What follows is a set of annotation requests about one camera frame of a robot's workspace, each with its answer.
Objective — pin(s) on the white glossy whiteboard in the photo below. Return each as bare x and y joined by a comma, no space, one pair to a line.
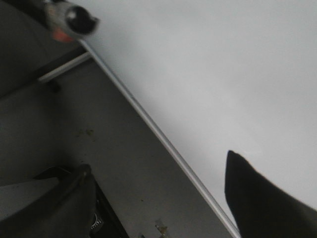
210,76

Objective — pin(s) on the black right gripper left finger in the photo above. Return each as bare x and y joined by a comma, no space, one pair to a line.
65,211

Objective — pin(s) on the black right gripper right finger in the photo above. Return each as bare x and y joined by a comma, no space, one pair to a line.
261,209

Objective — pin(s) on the whiteboard marker pen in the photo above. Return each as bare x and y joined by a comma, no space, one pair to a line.
68,21

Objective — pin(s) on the white metal stand leg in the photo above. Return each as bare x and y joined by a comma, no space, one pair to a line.
65,67

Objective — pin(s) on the dark robot base structure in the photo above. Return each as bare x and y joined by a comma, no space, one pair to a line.
106,223

